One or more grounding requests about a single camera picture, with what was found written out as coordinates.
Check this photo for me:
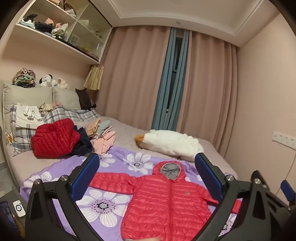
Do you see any cream plush toy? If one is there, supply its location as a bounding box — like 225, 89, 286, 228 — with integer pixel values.
51, 77, 70, 90

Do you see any colourful cloth bundle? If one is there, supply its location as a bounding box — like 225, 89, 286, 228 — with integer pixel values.
12, 68, 37, 88

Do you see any red hooded puffer jacket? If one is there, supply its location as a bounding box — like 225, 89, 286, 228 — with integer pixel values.
89, 161, 242, 241

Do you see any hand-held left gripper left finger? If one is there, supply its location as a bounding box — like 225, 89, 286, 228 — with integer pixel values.
25, 152, 102, 241

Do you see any dark red puffer jacket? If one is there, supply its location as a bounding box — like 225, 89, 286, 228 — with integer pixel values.
31, 118, 81, 158

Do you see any white crumpled garment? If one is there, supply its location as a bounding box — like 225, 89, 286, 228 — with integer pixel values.
21, 105, 43, 121

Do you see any black and white dog plush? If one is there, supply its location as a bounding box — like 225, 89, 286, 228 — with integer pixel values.
39, 74, 54, 88

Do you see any dark window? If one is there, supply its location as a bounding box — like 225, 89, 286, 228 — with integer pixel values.
167, 36, 184, 114

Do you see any large plaid pillow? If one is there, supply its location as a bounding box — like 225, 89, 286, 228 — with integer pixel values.
10, 104, 45, 156

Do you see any navy blue garment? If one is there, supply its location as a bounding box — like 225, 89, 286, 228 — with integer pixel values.
71, 126, 94, 157

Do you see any small white device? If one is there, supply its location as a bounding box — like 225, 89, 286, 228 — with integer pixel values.
12, 199, 26, 218

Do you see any purple floral bed sheet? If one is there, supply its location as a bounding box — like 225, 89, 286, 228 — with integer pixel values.
20, 146, 243, 241

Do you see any dark brown cushion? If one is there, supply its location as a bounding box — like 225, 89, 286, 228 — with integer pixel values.
75, 88, 97, 110

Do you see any pleated beige lampshade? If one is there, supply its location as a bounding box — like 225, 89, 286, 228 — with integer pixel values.
83, 65, 104, 91

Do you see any pile of clothes on shelf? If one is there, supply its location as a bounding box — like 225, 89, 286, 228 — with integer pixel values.
19, 14, 69, 39

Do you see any pile of pink clothes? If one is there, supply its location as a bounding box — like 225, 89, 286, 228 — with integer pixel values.
85, 118, 116, 156

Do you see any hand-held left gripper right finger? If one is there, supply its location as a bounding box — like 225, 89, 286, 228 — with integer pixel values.
194, 152, 274, 241

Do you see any blue curtain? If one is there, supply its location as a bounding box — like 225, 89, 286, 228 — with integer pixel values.
152, 27, 190, 132

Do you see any white wall shelf cabinet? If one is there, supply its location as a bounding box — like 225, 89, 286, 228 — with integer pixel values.
14, 0, 113, 65

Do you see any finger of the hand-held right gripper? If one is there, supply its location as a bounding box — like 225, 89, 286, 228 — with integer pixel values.
266, 179, 296, 232

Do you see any beige headboard cushion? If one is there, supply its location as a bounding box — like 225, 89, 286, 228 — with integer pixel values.
2, 84, 55, 133
52, 88, 81, 110

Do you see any white goose plush toy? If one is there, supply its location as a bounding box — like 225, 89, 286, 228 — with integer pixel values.
134, 129, 204, 163

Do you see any white wall socket strip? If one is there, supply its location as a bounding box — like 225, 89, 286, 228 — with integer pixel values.
271, 131, 296, 149

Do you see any black smartphone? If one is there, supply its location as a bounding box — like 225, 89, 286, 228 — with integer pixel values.
0, 200, 22, 241

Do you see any brown patterned garment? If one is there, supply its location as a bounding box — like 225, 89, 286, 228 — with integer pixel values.
38, 103, 55, 117

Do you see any pink curtain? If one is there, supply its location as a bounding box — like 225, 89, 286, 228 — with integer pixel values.
177, 30, 239, 158
95, 25, 172, 130

